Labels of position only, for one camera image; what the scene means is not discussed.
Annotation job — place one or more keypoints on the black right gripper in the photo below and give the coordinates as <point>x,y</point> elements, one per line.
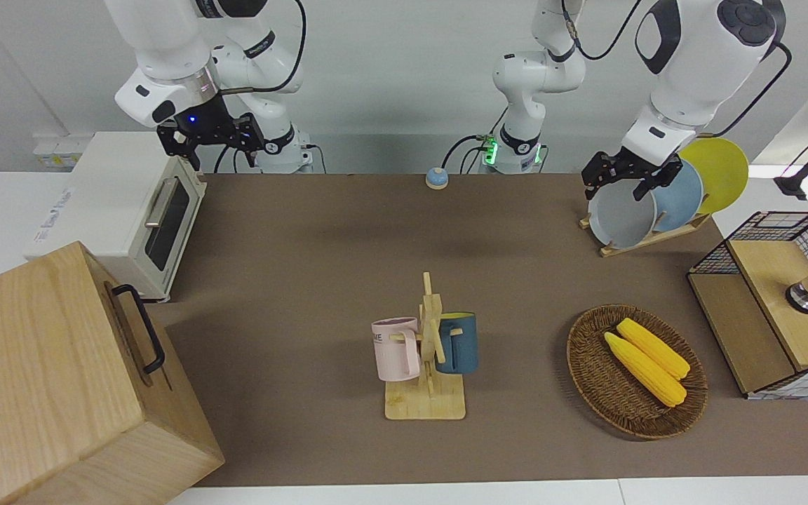
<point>207,123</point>

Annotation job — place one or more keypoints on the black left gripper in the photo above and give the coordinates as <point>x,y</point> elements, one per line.
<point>632,168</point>

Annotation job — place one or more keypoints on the gray plate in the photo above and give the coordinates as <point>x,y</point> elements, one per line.
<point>618,221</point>

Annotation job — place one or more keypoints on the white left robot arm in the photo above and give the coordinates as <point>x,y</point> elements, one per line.
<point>698,49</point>

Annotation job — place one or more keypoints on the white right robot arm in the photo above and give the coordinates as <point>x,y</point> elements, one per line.
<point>165,42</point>

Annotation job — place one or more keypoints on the wooden plate rack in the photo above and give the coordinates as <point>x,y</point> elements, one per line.
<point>646,242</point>

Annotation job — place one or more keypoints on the blue plate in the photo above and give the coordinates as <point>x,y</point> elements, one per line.
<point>681,200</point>

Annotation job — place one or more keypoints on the yellow plate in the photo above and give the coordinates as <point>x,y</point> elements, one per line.
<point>723,172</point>

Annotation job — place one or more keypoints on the white toaster oven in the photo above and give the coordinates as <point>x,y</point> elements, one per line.
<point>106,210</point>

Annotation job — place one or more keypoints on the brown table mat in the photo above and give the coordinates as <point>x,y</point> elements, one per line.
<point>320,266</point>

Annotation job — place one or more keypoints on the yellow corn cob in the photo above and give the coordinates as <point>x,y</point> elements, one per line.
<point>646,372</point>
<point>660,347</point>

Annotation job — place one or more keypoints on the small blue wooden knob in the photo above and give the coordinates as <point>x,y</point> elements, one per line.
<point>436,178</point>

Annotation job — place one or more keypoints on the brown wicker basket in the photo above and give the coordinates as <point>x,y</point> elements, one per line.
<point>614,393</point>

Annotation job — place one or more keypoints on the dark blue mug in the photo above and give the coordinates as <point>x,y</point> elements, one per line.
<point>460,347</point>

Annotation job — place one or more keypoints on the pink mug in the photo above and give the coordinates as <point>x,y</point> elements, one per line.
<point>395,354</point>

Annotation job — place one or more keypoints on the wooden mug tree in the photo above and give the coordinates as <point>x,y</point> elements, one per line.
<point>428,400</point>

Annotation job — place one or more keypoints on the white wall outlet box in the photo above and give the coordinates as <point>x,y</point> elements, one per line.
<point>60,154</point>

